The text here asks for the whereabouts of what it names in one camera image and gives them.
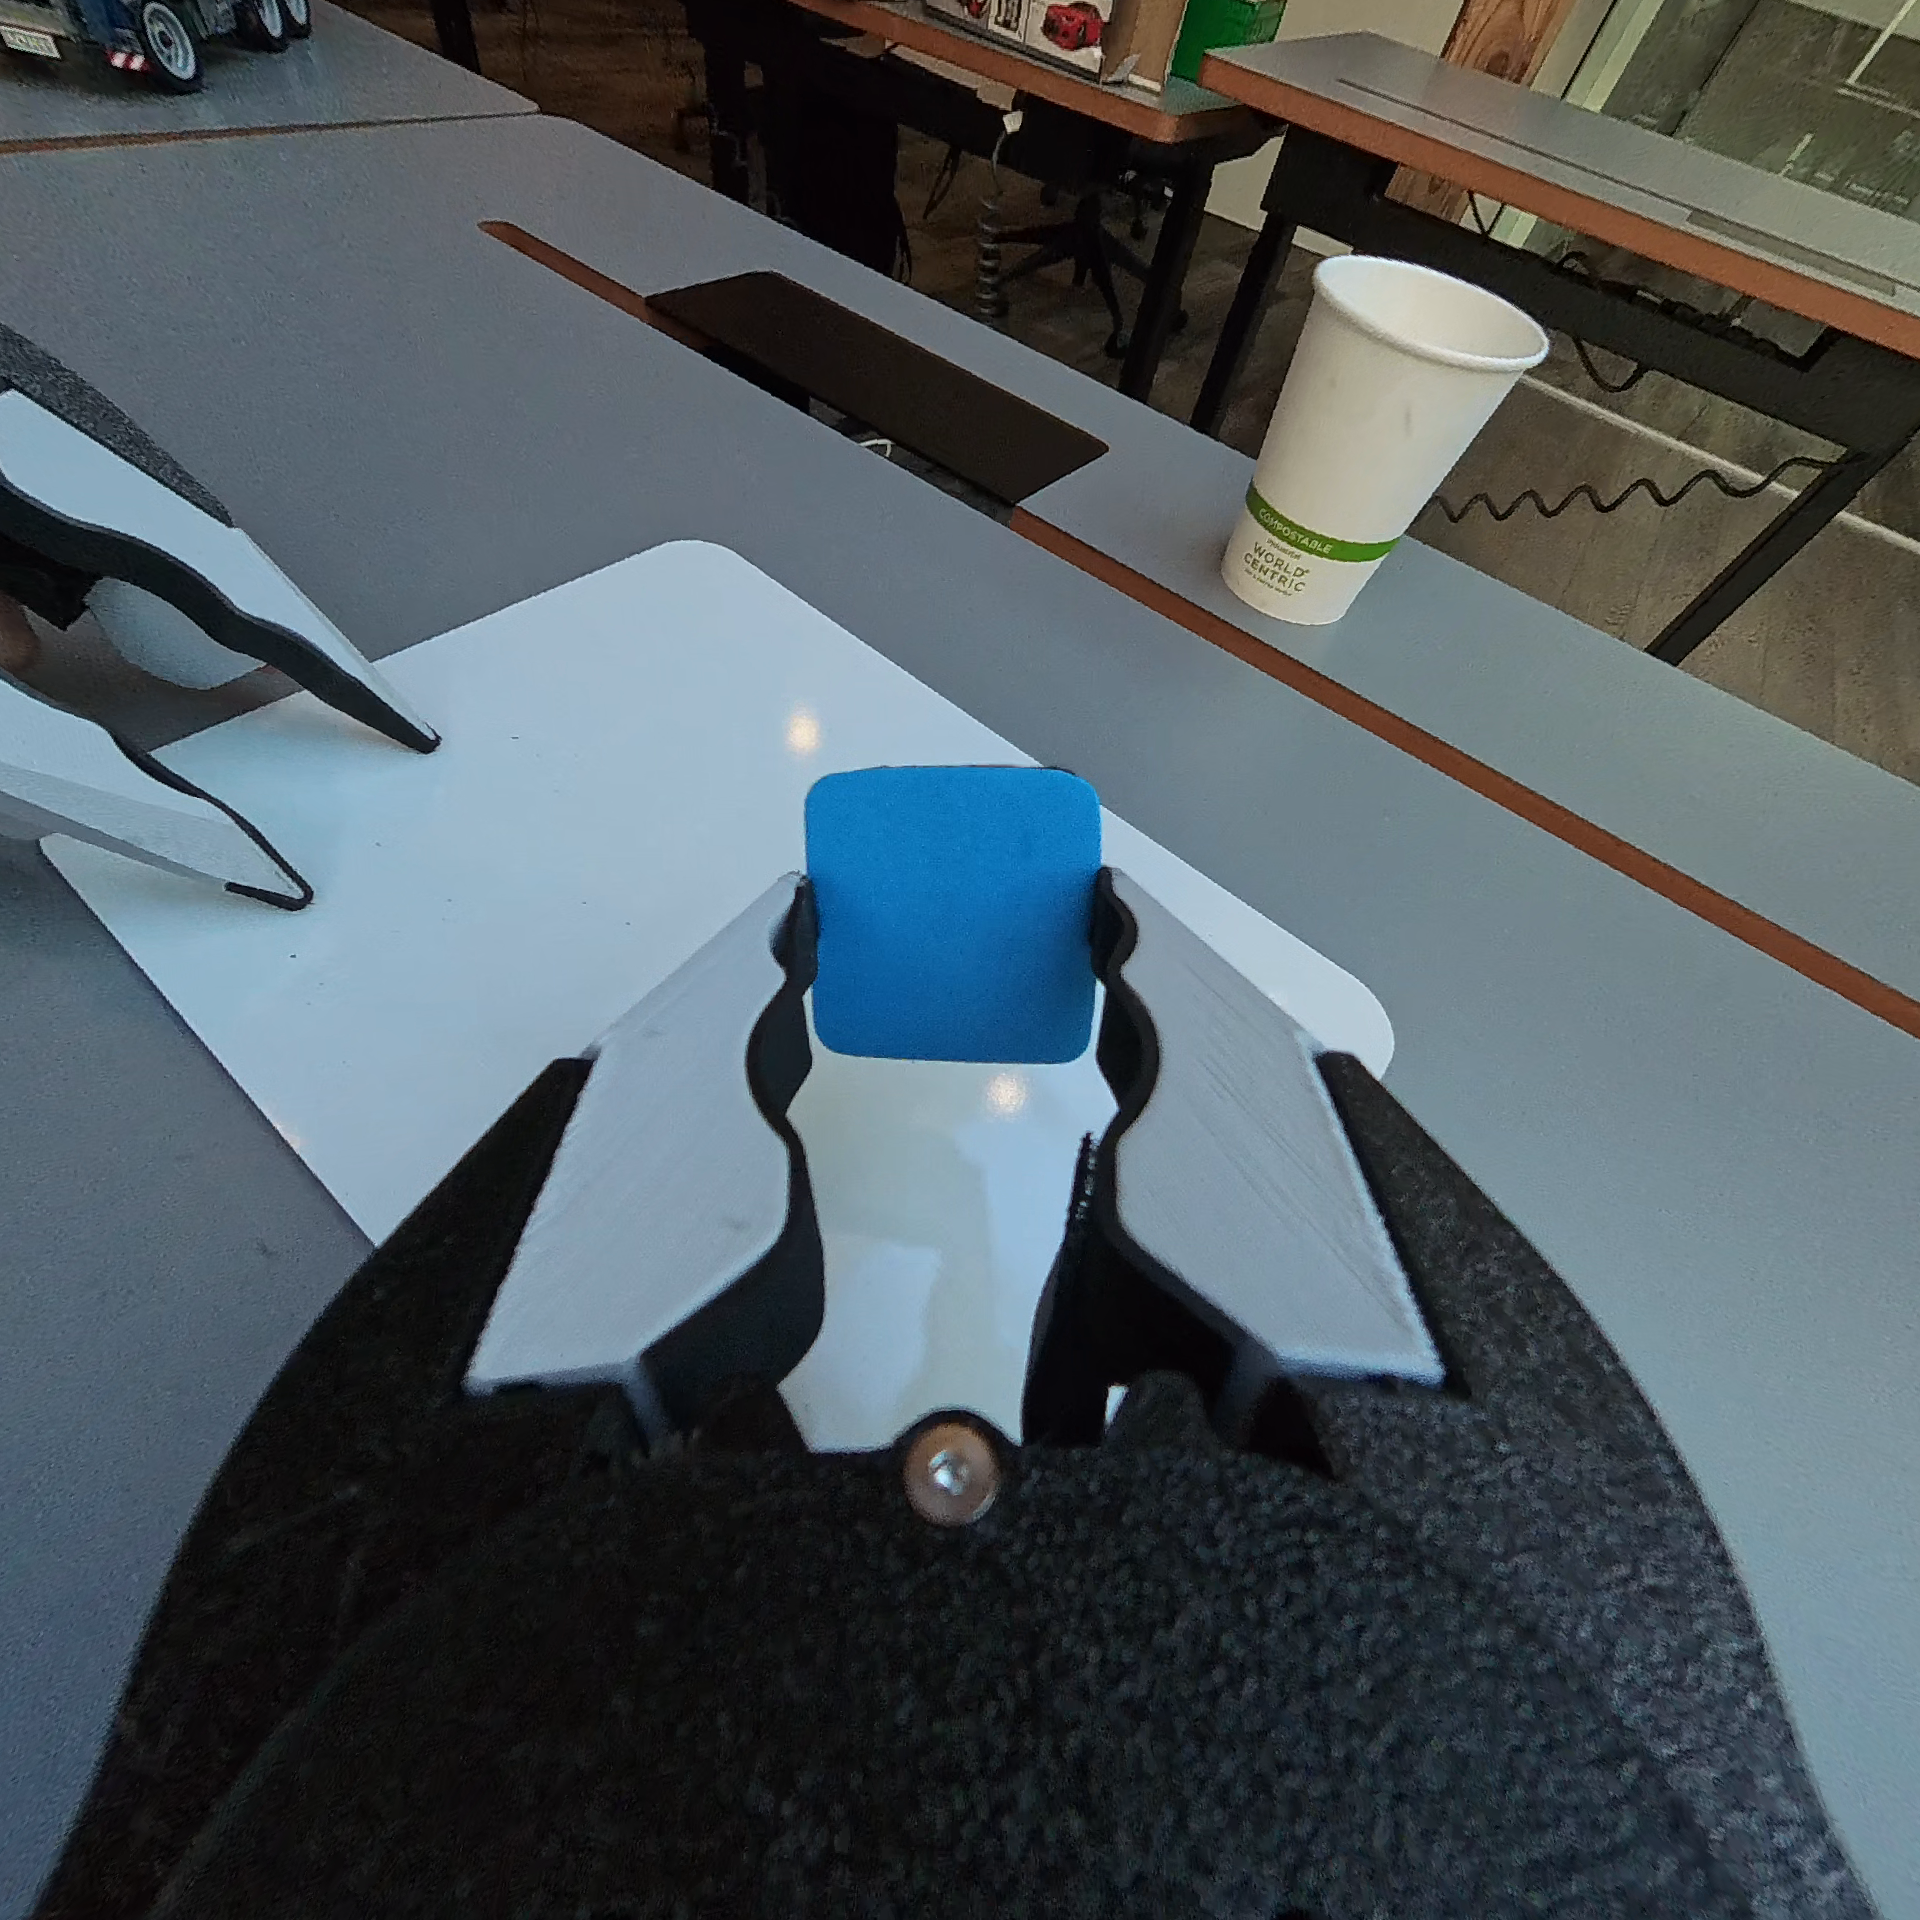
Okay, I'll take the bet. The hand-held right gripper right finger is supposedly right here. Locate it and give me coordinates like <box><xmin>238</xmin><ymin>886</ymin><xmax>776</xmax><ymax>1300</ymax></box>
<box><xmin>1028</xmin><ymin>869</ymin><xmax>1451</xmax><ymax>1440</ymax></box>

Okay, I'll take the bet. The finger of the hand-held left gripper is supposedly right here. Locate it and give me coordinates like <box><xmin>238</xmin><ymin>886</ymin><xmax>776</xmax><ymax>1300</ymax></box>
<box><xmin>0</xmin><ymin>390</ymin><xmax>442</xmax><ymax>754</ymax></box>
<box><xmin>0</xmin><ymin>666</ymin><xmax>318</xmax><ymax>911</ymax></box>

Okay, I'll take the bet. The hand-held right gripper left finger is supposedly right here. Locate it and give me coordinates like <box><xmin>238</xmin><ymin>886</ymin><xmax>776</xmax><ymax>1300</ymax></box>
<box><xmin>465</xmin><ymin>869</ymin><xmax>827</xmax><ymax>1440</ymax></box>

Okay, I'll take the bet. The blue black whiteboard eraser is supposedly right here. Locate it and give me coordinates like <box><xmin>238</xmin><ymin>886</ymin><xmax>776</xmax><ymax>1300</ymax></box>
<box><xmin>802</xmin><ymin>762</ymin><xmax>1105</xmax><ymax>1064</ymax></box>

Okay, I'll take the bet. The white whiteboard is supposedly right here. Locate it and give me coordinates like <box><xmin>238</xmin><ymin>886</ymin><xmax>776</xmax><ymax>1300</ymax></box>
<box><xmin>42</xmin><ymin>539</ymin><xmax>1397</xmax><ymax>1453</ymax></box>

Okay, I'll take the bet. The blue toy truck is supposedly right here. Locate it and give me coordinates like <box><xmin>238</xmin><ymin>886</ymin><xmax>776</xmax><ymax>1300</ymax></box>
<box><xmin>0</xmin><ymin>0</ymin><xmax>318</xmax><ymax>95</ymax></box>

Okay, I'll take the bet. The white paper cup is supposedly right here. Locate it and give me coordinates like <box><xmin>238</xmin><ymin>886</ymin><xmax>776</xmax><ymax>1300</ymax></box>
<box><xmin>1220</xmin><ymin>256</ymin><xmax>1551</xmax><ymax>629</ymax></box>

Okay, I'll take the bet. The toy car box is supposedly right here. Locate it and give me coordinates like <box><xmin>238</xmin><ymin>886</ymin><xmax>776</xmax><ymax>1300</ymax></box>
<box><xmin>922</xmin><ymin>0</ymin><xmax>1188</xmax><ymax>86</ymax></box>

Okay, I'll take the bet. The wooden column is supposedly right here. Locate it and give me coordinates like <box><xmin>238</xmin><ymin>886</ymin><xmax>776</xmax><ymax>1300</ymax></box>
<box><xmin>1394</xmin><ymin>0</ymin><xmax>1614</xmax><ymax>213</ymax></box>

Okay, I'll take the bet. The green box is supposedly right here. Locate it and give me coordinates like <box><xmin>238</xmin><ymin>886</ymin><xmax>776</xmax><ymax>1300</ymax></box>
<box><xmin>1170</xmin><ymin>0</ymin><xmax>1291</xmax><ymax>86</ymax></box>

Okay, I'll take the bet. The black cable cover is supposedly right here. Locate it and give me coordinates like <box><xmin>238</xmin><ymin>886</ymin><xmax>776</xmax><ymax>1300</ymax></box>
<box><xmin>645</xmin><ymin>272</ymin><xmax>1114</xmax><ymax>508</ymax></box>

